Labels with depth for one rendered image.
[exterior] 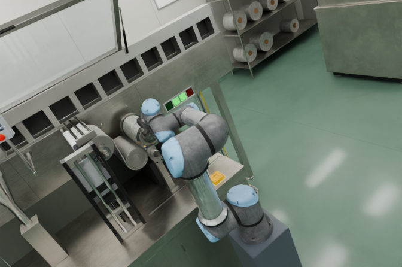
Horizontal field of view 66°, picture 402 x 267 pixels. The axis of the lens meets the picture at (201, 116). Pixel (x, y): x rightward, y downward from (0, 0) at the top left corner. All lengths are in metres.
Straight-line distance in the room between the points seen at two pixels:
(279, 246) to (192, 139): 0.69
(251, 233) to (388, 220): 1.38
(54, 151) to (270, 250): 1.26
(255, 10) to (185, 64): 3.07
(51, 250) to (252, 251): 1.04
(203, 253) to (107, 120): 0.96
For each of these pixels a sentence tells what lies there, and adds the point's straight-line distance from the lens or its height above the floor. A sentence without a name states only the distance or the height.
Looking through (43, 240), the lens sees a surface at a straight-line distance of 1.85.
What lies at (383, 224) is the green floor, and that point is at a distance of 2.55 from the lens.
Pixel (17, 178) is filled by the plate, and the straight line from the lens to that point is 1.97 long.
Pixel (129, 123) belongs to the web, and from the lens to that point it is 1.82.
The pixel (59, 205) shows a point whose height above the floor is 1.04.
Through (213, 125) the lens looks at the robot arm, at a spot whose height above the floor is 1.52.
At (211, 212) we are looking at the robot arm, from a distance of 1.18.
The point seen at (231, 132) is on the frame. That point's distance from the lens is 2.70.
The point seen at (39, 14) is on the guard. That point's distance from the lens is 1.47.
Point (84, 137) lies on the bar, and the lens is 1.57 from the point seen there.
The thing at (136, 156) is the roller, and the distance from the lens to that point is 1.72.
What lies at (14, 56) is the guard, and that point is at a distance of 1.60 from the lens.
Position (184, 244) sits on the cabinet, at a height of 0.73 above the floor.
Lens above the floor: 2.00
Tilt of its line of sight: 27 degrees down
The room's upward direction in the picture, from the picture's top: 24 degrees counter-clockwise
